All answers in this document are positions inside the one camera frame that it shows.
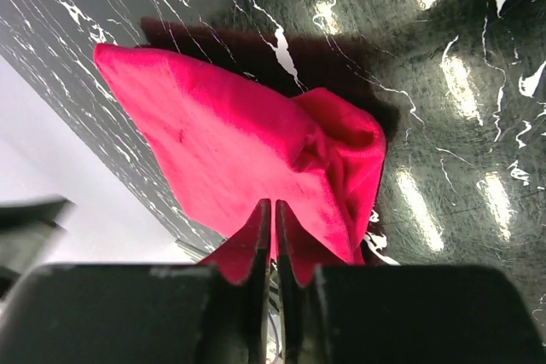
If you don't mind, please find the red t shirt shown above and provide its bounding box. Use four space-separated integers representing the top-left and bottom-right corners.
94 43 386 280

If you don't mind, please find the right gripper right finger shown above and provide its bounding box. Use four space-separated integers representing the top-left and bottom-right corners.
276 201 545 363

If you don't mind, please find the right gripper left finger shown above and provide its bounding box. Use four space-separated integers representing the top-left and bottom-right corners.
1 199 271 363

